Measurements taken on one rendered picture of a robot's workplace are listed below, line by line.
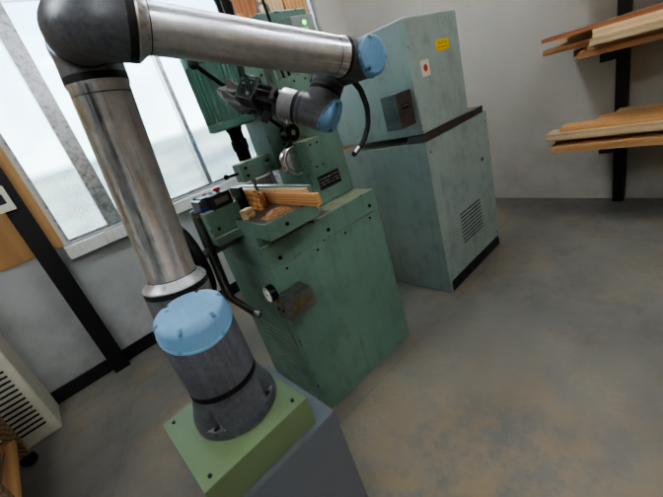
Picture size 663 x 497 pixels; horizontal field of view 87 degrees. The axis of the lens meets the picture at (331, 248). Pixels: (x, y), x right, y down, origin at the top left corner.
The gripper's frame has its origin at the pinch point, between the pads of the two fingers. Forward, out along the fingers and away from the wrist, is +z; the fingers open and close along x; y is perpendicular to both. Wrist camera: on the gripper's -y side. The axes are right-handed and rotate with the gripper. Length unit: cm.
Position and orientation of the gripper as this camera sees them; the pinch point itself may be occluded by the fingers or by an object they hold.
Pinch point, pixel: (222, 93)
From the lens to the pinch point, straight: 119.5
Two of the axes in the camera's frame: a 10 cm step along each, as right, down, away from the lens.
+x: -3.2, 9.4, -1.0
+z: -9.4, -3.0, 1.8
